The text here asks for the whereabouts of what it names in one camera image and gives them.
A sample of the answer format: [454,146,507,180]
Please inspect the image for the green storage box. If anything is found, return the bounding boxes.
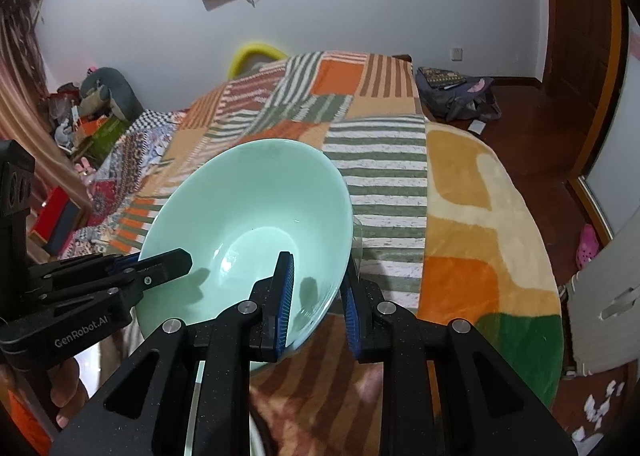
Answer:
[87,116,131,161]

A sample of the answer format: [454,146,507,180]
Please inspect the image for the frosted sliding door with hearts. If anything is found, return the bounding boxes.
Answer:
[575,10,640,241]

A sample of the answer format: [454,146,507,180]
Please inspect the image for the orange green fleece blanket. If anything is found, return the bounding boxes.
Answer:
[417,121,563,409]

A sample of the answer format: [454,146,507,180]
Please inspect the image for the orange striped patchwork blanket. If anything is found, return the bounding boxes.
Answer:
[65,52,428,456]

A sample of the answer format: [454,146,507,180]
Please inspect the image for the red box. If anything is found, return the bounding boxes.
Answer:
[30,186,81,247]

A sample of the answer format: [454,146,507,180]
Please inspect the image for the dark backpack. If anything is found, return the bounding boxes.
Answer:
[416,66,502,123]

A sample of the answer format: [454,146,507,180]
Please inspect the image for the person's left hand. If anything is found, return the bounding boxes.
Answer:
[0,356,93,432]

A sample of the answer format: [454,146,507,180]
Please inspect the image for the white paper scraps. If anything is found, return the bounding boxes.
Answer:
[574,378,627,443]

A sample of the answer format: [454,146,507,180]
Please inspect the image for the wooden door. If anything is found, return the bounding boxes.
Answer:
[542,0,626,101]

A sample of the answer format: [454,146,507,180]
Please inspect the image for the striped brown curtain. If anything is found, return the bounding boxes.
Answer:
[0,0,93,217]

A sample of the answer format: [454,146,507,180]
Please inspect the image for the yellow curved chair back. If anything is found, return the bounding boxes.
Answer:
[229,40,288,79]

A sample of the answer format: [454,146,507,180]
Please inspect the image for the patterned checkered quilt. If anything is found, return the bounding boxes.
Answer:
[62,108,188,261]

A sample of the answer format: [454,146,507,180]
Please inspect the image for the pile of toys and clutter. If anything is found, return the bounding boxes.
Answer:
[47,83,91,151]

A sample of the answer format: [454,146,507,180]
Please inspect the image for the green bowl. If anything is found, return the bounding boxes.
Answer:
[136,138,353,374]

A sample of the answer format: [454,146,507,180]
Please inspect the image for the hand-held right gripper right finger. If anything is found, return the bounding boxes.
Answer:
[342,272,576,456]

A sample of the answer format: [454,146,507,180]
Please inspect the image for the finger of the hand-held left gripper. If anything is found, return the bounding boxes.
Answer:
[30,248,194,309]
[27,253,143,281]

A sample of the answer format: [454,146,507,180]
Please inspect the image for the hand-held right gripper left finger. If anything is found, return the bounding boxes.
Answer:
[50,251,296,456]

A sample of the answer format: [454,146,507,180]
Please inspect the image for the navy box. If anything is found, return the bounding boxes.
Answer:
[42,206,85,257]

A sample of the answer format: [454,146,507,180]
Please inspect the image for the pink clog shoe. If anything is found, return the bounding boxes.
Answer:
[575,225,600,269]

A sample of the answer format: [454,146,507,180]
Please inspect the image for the white bowl with dark spots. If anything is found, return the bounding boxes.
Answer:
[185,361,273,456]

